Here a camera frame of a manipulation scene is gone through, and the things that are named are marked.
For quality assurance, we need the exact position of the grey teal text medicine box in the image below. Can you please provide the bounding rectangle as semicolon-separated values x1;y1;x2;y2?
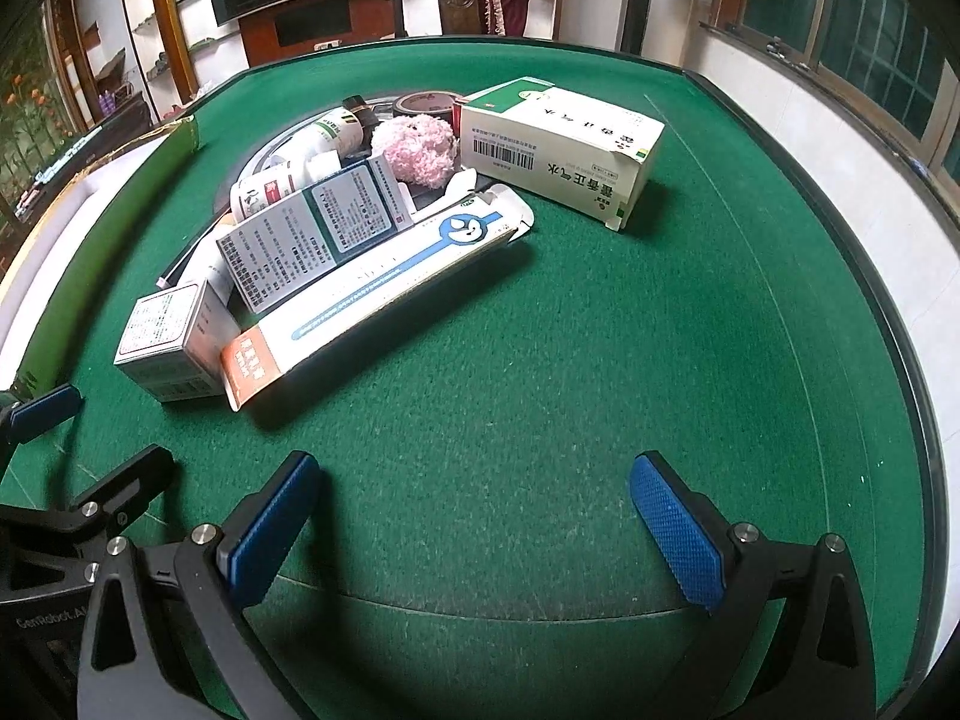
218;156;412;316

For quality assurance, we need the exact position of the red brown tv cabinet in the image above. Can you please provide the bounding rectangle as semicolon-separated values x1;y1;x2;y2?
238;0;395;67

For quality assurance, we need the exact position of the small white grey box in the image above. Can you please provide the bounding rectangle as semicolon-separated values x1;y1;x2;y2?
114;281;239;403

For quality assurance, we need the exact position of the window with green grille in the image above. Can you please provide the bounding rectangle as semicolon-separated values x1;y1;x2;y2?
706;0;958;188

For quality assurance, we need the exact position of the large green white medicine box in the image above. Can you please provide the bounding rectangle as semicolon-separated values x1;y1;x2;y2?
452;76;665;231

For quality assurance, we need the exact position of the white bottle red label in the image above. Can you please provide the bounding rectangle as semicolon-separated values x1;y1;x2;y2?
229;151;342;221

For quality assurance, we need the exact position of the floral wall mural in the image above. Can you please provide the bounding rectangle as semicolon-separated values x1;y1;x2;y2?
0;8;78;231

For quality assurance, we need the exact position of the black pen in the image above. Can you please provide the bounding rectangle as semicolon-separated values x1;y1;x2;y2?
155;213;226;289

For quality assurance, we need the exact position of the wooden wall shelving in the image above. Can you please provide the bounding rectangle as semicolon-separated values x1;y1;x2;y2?
43;0;249;125

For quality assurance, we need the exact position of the pink fluffy plush toy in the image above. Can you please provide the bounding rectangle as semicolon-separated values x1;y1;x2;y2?
371;114;457;188

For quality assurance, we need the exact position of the gold rimmed white storage box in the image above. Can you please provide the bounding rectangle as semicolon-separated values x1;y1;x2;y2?
2;115;199;400

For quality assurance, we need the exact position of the long white blue orange box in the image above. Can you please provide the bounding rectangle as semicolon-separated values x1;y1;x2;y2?
221;184;535;411

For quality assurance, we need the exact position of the white bottle green label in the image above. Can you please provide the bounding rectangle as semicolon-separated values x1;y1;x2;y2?
259;107;364;169

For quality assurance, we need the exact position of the round mahjong table control panel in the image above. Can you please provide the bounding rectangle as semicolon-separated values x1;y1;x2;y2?
213;94;402;215

